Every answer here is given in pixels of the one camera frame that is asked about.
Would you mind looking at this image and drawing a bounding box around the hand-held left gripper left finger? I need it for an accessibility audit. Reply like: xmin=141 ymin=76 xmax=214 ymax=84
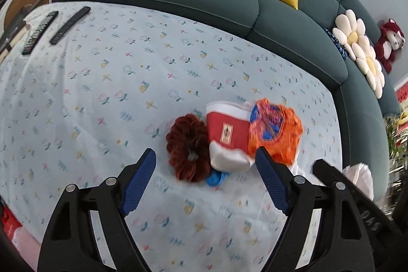
xmin=37 ymin=148 xmax=157 ymax=272

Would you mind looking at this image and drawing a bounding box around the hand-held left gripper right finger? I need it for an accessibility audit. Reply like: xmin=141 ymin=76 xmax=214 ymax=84
xmin=255 ymin=146 xmax=376 ymax=272

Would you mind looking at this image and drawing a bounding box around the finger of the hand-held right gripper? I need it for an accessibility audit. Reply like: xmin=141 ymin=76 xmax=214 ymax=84
xmin=312 ymin=159 xmax=364 ymax=201

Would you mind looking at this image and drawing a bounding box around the white plastic bag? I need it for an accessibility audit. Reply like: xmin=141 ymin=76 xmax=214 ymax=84
xmin=342 ymin=162 xmax=374 ymax=201

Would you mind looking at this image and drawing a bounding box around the orange bag with blue print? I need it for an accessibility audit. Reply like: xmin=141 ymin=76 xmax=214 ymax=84
xmin=248 ymin=98 xmax=304 ymax=166

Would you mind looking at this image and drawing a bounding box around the blue plastic wrapper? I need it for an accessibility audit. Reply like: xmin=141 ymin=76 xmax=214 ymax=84
xmin=206 ymin=171 xmax=231 ymax=187

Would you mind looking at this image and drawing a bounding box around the dark red scrunchie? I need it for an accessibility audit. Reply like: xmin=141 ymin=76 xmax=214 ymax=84
xmin=166 ymin=113 xmax=212 ymax=183

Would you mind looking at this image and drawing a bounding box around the red paper cup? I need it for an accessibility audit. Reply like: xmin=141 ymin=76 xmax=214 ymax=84
xmin=206 ymin=101 xmax=256 ymax=172

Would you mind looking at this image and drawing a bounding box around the potted green plant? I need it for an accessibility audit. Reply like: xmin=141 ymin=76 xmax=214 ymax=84
xmin=384 ymin=114 xmax=408 ymax=171

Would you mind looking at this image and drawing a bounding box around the light blue floral tablecloth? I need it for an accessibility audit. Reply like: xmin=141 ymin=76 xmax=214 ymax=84
xmin=0 ymin=1 xmax=345 ymax=272

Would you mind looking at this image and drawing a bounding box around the white daisy flower cushion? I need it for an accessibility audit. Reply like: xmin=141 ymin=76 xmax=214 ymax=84
xmin=332 ymin=9 xmax=371 ymax=60
xmin=355 ymin=36 xmax=386 ymax=99

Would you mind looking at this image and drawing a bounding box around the pink fleece blanket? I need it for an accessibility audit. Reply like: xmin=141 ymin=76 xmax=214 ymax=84
xmin=9 ymin=227 xmax=42 ymax=272

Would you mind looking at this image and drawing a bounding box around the red box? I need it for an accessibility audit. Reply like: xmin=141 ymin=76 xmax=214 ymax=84
xmin=0 ymin=205 xmax=23 ymax=247

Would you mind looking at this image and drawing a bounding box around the red bear plush toy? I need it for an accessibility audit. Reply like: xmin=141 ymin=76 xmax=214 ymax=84
xmin=374 ymin=19 xmax=406 ymax=74

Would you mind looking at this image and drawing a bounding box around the slim black remote control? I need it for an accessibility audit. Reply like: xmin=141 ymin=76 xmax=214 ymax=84
xmin=49 ymin=6 xmax=91 ymax=45

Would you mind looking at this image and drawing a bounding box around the black buttoned remote control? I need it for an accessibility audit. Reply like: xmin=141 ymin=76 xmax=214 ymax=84
xmin=22 ymin=11 xmax=59 ymax=55

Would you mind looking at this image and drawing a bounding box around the dark long bar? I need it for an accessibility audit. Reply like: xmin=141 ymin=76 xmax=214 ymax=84
xmin=0 ymin=0 xmax=52 ymax=51

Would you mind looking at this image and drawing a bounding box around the red framed wall mural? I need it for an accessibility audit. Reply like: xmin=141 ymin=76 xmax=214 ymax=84
xmin=393 ymin=82 xmax=408 ymax=107

